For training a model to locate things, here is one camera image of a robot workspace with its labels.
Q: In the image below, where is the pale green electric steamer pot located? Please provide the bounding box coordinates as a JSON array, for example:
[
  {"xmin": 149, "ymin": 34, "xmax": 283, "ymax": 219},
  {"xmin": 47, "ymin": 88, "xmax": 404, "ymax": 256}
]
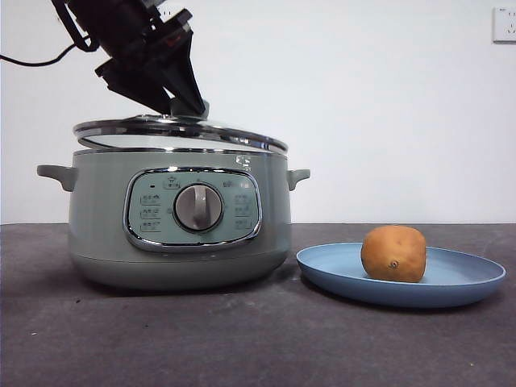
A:
[{"xmin": 36, "ymin": 147, "xmax": 311, "ymax": 292}]

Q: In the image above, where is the black cable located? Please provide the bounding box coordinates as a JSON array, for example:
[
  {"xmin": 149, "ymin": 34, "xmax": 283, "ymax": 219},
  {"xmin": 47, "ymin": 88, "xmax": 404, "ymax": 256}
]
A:
[{"xmin": 0, "ymin": 43, "xmax": 80, "ymax": 68}]

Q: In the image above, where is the blue round plate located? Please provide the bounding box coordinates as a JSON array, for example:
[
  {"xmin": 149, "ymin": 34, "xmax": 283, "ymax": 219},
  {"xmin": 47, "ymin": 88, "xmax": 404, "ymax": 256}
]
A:
[{"xmin": 296, "ymin": 241, "xmax": 507, "ymax": 310}]

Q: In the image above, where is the brown potato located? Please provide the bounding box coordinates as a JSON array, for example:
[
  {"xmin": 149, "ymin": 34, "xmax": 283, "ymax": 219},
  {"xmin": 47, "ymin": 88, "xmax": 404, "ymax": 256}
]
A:
[{"xmin": 360, "ymin": 224, "xmax": 427, "ymax": 284}]

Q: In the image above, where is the glass lid with green knob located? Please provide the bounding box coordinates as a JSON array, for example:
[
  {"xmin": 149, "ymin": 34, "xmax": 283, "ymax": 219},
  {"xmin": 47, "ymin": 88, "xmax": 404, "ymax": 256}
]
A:
[{"xmin": 72, "ymin": 98, "xmax": 288, "ymax": 156}]

